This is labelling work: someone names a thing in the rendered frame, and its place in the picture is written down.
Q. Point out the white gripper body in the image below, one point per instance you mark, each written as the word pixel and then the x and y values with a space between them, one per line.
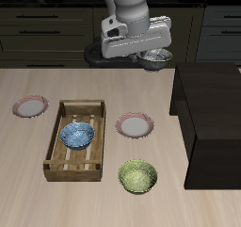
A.
pixel 141 44

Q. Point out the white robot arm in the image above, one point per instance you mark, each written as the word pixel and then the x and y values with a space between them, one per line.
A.
pixel 130 8

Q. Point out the black bowl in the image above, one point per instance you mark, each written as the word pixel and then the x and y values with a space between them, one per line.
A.
pixel 153 61

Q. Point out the white plate with red rim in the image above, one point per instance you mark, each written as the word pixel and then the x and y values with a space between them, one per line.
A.
pixel 30 107
pixel 134 126

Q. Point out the blue bowl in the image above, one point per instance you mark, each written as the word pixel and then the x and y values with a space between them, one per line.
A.
pixel 77 136

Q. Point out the green bowl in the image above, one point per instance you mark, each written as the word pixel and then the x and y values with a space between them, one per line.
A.
pixel 137 175

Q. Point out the grey kitchen cupboard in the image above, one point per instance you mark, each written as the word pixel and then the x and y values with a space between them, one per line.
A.
pixel 219 45

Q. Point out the dark olive kitchen cupboard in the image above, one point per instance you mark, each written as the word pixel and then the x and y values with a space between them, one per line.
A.
pixel 47 47

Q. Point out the dark wooden cabinet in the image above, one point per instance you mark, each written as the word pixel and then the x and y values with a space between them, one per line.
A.
pixel 213 117

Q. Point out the wooden slat tray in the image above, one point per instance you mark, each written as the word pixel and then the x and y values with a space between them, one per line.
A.
pixel 94 171

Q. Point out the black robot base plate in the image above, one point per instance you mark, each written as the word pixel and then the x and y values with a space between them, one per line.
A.
pixel 92 53

